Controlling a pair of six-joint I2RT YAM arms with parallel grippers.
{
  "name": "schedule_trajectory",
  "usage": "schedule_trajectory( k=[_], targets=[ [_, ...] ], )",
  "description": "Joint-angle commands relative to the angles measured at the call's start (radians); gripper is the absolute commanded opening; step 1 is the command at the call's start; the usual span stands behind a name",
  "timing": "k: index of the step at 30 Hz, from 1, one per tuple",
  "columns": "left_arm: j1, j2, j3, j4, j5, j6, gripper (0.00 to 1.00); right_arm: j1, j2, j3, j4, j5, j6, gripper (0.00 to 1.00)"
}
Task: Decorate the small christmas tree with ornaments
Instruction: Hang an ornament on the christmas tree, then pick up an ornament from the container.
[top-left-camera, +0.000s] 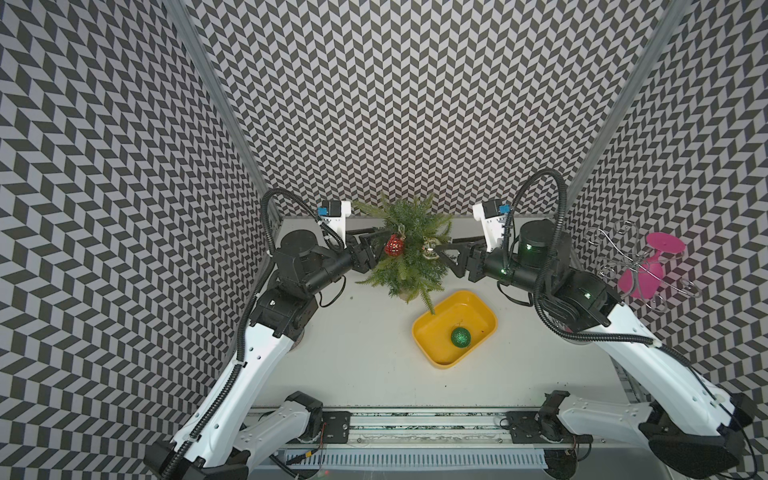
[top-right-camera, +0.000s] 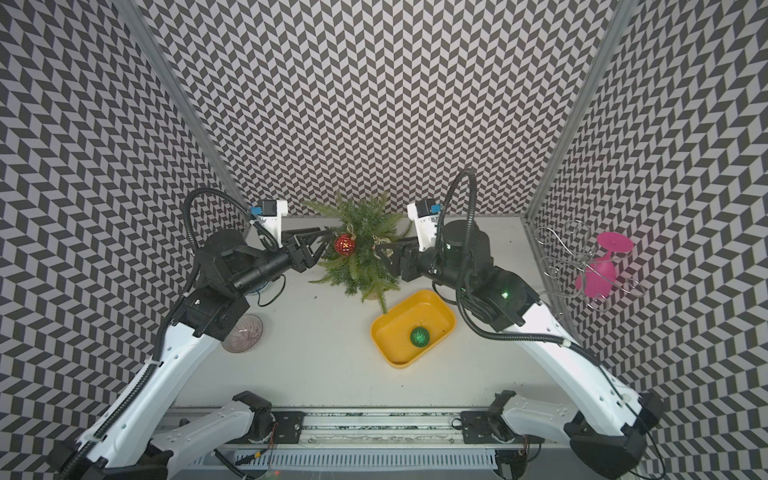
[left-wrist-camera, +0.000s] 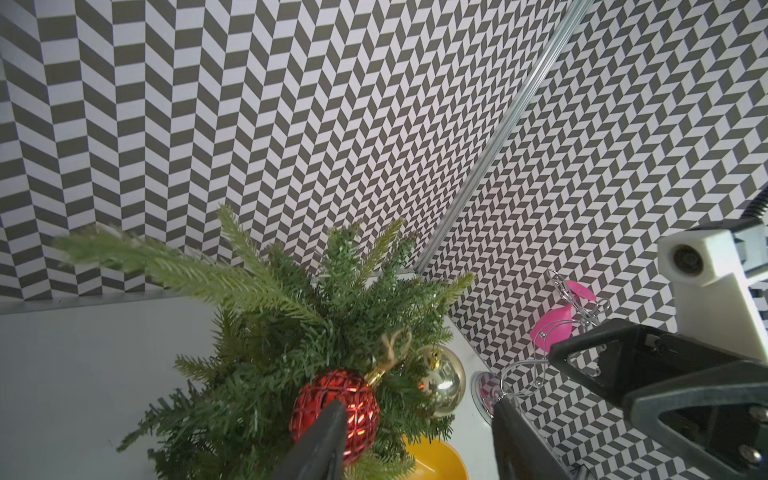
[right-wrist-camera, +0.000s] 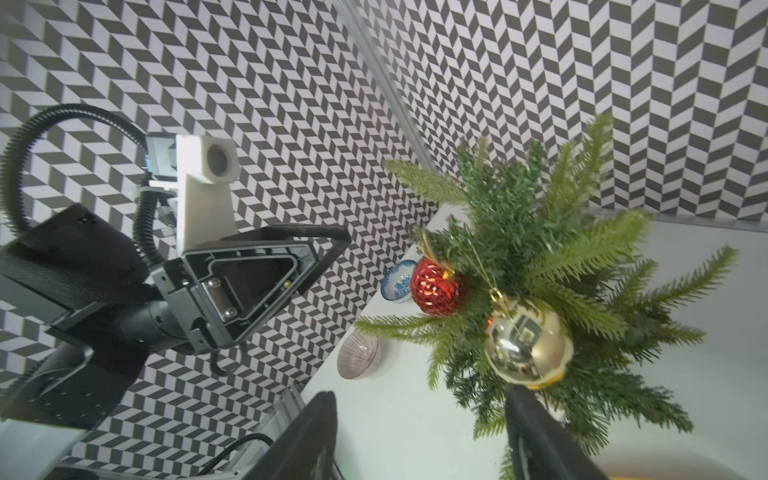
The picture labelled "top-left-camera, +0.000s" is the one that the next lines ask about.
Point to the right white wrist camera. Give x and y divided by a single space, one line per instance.
492 215

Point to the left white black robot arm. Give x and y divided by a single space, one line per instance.
215 443

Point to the pink plastic wine glass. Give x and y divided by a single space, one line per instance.
645 280

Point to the small green christmas tree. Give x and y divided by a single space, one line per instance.
409 276

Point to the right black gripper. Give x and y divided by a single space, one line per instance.
475 251

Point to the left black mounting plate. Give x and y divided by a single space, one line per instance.
333 427

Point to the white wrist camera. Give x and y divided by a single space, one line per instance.
492 215
334 214

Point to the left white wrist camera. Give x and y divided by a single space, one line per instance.
334 214

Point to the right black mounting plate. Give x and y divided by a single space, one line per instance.
523 427

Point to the red ball ornament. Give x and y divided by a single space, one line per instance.
395 245

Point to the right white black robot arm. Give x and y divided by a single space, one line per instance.
694 427

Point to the white ribbed vent strip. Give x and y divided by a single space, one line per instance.
427 460

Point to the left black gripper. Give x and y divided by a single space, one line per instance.
368 258

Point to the black mounting plate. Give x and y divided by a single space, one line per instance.
523 427
333 427

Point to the green glitter ball ornament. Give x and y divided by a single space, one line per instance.
461 337

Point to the yellow plastic tray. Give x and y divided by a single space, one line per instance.
457 326

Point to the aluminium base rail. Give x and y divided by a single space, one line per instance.
432 426

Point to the gold ball ornament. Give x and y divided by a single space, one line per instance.
429 248

